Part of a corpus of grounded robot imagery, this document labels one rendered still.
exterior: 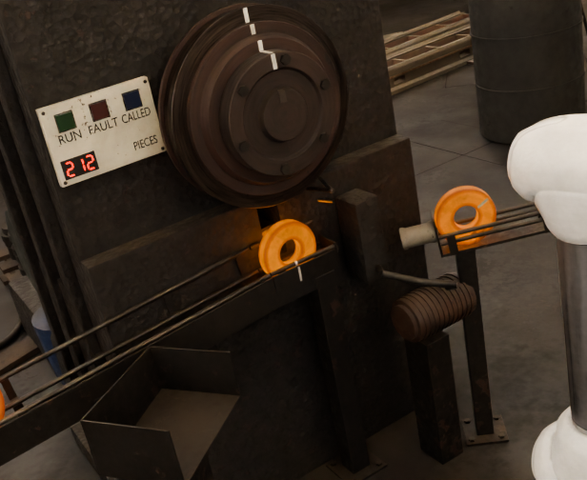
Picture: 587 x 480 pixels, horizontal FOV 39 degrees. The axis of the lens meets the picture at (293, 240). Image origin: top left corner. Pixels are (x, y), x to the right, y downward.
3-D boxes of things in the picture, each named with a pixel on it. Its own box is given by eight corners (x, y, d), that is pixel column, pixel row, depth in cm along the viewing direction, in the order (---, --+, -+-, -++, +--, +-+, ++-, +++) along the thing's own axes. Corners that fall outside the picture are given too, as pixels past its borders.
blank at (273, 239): (250, 238, 206) (257, 241, 203) (298, 208, 212) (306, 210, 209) (269, 289, 213) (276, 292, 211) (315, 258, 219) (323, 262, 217)
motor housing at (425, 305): (409, 451, 245) (384, 294, 223) (464, 417, 255) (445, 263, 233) (438, 473, 235) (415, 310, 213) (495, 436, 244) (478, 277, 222)
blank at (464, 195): (460, 250, 224) (463, 256, 221) (422, 214, 219) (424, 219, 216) (505, 211, 220) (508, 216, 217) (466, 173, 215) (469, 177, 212)
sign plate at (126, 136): (59, 186, 187) (34, 109, 180) (163, 149, 199) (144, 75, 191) (63, 188, 186) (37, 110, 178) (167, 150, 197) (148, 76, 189)
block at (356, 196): (345, 274, 232) (331, 195, 222) (368, 263, 236) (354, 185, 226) (368, 286, 224) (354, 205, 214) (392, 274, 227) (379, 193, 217)
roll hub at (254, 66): (233, 189, 190) (206, 69, 178) (333, 150, 202) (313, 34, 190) (246, 194, 185) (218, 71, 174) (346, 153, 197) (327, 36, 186)
